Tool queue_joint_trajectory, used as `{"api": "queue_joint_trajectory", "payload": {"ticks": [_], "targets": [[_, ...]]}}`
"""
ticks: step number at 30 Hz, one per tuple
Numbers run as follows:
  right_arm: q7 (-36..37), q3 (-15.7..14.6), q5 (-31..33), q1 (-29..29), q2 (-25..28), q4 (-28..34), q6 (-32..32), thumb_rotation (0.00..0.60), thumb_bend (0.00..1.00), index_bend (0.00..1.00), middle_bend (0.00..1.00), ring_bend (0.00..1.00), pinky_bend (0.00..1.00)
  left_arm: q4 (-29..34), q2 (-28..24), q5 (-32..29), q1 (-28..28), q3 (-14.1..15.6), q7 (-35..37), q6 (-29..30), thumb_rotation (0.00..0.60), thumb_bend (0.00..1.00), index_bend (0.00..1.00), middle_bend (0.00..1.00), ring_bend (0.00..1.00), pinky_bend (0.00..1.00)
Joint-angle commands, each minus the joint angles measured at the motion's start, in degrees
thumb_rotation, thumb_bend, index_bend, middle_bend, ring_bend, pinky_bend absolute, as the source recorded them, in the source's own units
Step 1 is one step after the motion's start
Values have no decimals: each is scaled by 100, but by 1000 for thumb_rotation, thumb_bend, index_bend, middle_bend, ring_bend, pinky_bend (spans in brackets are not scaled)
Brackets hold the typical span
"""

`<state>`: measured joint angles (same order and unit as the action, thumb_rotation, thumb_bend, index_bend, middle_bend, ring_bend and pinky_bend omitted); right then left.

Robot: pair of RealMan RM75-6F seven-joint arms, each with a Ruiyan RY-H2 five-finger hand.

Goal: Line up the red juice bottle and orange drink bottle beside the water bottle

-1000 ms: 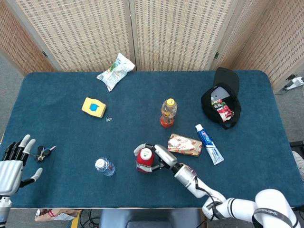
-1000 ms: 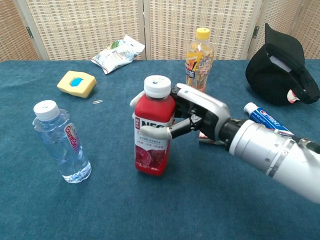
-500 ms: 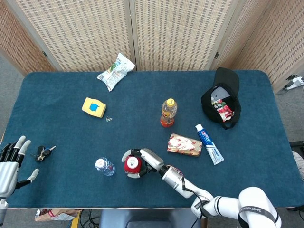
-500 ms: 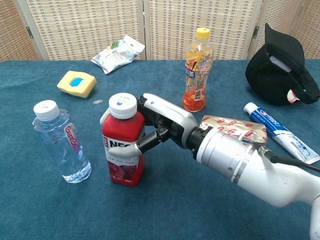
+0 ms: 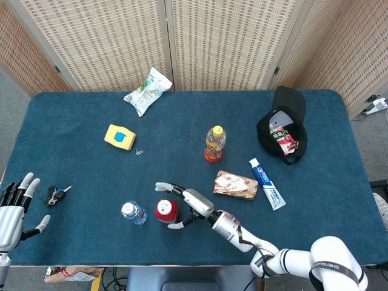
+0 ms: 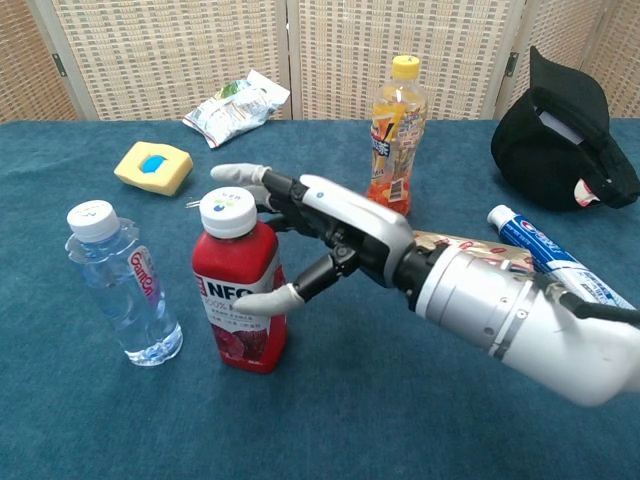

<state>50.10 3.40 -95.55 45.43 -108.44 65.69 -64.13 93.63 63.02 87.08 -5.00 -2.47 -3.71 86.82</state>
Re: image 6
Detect black baseball cap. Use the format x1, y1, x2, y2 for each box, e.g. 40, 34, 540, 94
490, 45, 640, 211

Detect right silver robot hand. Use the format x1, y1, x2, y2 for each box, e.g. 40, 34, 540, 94
210, 162, 417, 315

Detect clear water bottle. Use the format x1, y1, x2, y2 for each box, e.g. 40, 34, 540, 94
64, 199, 184, 368

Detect blue table mat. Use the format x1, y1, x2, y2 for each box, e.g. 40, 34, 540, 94
0, 118, 640, 480

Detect orange tea bottle yellow cap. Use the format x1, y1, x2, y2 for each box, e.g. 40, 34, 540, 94
366, 54, 429, 217

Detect blue white toothpaste tube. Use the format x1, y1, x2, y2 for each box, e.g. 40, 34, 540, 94
486, 203, 636, 312

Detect white green snack bag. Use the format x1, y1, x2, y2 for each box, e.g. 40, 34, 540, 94
182, 69, 292, 150

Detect yellow sponge with blue centre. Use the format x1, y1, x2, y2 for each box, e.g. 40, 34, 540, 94
113, 141, 194, 197

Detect red NFC juice bottle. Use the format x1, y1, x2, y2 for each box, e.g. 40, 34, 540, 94
191, 186, 289, 375

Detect beige red snack packet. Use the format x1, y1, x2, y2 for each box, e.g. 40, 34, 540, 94
412, 230, 536, 274

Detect woven folding screen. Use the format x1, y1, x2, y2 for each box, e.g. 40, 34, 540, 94
0, 0, 640, 122

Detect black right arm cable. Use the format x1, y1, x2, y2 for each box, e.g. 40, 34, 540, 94
558, 288, 640, 327

